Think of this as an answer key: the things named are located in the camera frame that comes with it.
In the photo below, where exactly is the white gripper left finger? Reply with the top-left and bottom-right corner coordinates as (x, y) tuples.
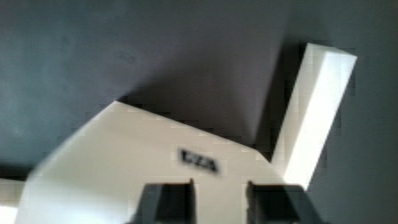
(132, 181), (197, 224)

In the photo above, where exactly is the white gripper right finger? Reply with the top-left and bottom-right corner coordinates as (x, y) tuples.
(245, 183), (323, 224)

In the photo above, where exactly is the white cabinet body box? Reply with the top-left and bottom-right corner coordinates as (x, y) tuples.
(16, 102), (284, 224)

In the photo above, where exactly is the white U-shaped obstacle frame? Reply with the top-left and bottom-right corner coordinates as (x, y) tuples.
(272, 43), (357, 188)

